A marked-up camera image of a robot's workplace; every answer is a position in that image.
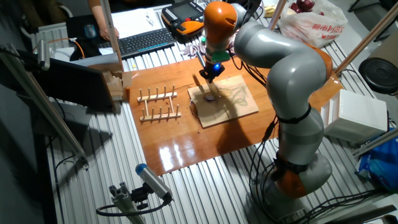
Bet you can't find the wooden peg rack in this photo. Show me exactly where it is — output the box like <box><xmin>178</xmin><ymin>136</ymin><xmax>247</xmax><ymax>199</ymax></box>
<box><xmin>137</xmin><ymin>84</ymin><xmax>182</xmax><ymax>123</ymax></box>

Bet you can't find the orange black teach pendant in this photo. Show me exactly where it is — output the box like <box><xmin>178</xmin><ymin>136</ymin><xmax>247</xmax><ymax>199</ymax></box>
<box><xmin>160</xmin><ymin>0</ymin><xmax>206</xmax><ymax>44</ymax></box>

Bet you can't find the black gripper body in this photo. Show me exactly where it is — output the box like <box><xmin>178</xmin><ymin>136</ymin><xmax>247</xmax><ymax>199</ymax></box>
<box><xmin>199</xmin><ymin>61</ymin><xmax>225</xmax><ymax>80</ymax></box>

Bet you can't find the aluminium frame strut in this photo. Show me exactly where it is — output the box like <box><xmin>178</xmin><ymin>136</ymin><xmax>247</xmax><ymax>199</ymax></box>
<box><xmin>0</xmin><ymin>43</ymin><xmax>90</xmax><ymax>170</ymax></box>
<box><xmin>335</xmin><ymin>1</ymin><xmax>398</xmax><ymax>75</ymax></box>
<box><xmin>353</xmin><ymin>127</ymin><xmax>398</xmax><ymax>158</ymax></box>
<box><xmin>267</xmin><ymin>0</ymin><xmax>287</xmax><ymax>31</ymax></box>
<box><xmin>99</xmin><ymin>0</ymin><xmax>124</xmax><ymax>73</ymax></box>

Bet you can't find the white plastic shopping bag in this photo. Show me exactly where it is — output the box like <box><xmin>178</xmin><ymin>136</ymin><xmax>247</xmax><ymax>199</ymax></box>
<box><xmin>279</xmin><ymin>0</ymin><xmax>348</xmax><ymax>50</ymax></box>

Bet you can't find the white foam box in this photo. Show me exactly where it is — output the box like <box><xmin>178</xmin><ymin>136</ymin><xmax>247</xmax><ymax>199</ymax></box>
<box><xmin>321</xmin><ymin>89</ymin><xmax>389</xmax><ymax>144</ymax></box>

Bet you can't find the steel handled kitchen knife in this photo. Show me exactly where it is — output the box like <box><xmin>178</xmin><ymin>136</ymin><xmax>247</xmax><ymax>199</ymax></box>
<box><xmin>195</xmin><ymin>50</ymin><xmax>220</xmax><ymax>100</ymax></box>

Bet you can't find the silver depth camera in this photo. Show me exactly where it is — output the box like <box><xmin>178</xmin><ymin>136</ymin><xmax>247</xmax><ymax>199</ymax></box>
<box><xmin>37</xmin><ymin>39</ymin><xmax>51</xmax><ymax>72</ymax></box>

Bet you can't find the wooden cutting board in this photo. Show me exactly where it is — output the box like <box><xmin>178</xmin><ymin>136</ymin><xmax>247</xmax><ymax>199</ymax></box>
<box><xmin>187</xmin><ymin>74</ymin><xmax>259</xmax><ymax>129</ymax></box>

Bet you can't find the orange cable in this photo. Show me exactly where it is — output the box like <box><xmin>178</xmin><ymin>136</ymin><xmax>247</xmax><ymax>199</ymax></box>
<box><xmin>46</xmin><ymin>37</ymin><xmax>86</xmax><ymax>59</ymax></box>

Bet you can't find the blue plastic bag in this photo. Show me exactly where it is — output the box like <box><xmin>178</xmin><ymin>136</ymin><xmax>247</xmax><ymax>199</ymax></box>
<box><xmin>356</xmin><ymin>129</ymin><xmax>398</xmax><ymax>192</ymax></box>

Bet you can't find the silver camera with blue end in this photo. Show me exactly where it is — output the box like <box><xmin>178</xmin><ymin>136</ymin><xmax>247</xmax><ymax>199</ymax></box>
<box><xmin>135</xmin><ymin>163</ymin><xmax>174</xmax><ymax>203</ymax></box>

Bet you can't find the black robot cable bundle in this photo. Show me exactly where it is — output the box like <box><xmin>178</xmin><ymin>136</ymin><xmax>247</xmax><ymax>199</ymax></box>
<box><xmin>248</xmin><ymin>114</ymin><xmax>386</xmax><ymax>224</ymax></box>

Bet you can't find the pile of onion slices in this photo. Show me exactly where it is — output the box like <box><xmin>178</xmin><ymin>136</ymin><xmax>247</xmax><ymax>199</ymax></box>
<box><xmin>181</xmin><ymin>42</ymin><xmax>206</xmax><ymax>57</ymax></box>

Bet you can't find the black mouse mat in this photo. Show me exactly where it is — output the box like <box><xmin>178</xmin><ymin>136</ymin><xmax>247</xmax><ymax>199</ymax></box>
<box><xmin>65</xmin><ymin>14</ymin><xmax>108</xmax><ymax>62</ymax></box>

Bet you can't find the black round stool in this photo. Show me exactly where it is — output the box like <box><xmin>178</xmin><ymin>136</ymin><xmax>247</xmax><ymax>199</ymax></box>
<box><xmin>358</xmin><ymin>57</ymin><xmax>398</xmax><ymax>96</ymax></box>

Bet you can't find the grey computer mouse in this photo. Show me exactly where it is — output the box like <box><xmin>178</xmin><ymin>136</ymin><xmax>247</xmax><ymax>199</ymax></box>
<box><xmin>83</xmin><ymin>24</ymin><xmax>97</xmax><ymax>39</ymax></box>

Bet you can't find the brown cardboard box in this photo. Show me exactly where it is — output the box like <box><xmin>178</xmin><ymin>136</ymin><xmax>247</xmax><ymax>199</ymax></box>
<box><xmin>88</xmin><ymin>60</ymin><xmax>133</xmax><ymax>102</ymax></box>

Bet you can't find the black camera cable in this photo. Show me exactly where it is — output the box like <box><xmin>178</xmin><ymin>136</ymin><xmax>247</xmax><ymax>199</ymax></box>
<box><xmin>95</xmin><ymin>198</ymin><xmax>172</xmax><ymax>218</ymax></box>

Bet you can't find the black keyboard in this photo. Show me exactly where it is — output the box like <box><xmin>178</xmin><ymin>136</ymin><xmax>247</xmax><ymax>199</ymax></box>
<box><xmin>98</xmin><ymin>27</ymin><xmax>177</xmax><ymax>60</ymax></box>

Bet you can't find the black monitor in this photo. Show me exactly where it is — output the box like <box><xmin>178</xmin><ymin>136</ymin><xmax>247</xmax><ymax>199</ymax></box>
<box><xmin>29</xmin><ymin>57</ymin><xmax>116</xmax><ymax>113</ymax></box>

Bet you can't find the person's forearm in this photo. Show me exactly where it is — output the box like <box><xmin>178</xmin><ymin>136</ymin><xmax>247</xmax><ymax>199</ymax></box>
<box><xmin>88</xmin><ymin>0</ymin><xmax>108</xmax><ymax>30</ymax></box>

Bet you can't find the person's hand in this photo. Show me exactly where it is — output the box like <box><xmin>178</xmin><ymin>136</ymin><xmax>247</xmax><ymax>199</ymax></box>
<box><xmin>98</xmin><ymin>26</ymin><xmax>121</xmax><ymax>42</ymax></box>

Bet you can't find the short aluminium profile stand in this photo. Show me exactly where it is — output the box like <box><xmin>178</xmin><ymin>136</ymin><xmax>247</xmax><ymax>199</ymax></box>
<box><xmin>108</xmin><ymin>182</ymin><xmax>147</xmax><ymax>224</ymax></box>

